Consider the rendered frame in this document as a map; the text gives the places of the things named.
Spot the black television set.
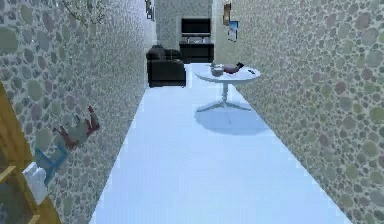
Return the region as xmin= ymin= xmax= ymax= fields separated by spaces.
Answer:
xmin=180 ymin=17 xmax=212 ymax=36

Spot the black sofa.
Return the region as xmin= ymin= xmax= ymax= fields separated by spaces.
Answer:
xmin=145 ymin=44 xmax=187 ymax=89

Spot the blue framed wall picture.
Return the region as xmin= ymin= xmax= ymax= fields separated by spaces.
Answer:
xmin=227 ymin=20 xmax=240 ymax=42

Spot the white box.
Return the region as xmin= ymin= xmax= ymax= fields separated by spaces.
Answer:
xmin=21 ymin=161 xmax=49 ymax=206

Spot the dark framed wall picture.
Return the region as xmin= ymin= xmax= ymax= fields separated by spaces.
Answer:
xmin=145 ymin=0 xmax=156 ymax=22

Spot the brown framed wall picture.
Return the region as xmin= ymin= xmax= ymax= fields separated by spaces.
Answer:
xmin=223 ymin=2 xmax=232 ymax=27

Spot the white round pedestal table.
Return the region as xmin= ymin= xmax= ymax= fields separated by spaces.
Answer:
xmin=193 ymin=63 xmax=262 ymax=113

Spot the black television stand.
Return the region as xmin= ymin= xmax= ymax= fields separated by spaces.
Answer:
xmin=178 ymin=40 xmax=215 ymax=64

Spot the blue stand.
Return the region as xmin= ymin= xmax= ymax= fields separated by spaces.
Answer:
xmin=34 ymin=143 xmax=70 ymax=186

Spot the dark red dish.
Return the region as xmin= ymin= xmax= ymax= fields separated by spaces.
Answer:
xmin=222 ymin=64 xmax=241 ymax=75

